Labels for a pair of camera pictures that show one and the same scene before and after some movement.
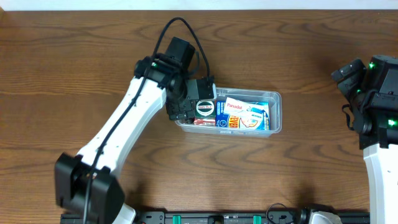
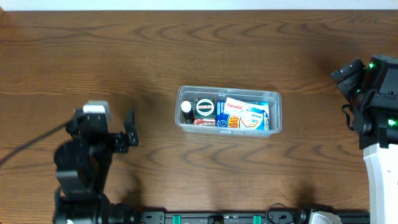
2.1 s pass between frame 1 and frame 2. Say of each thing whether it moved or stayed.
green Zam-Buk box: stayed
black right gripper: stayed
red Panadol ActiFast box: stayed
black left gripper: moved
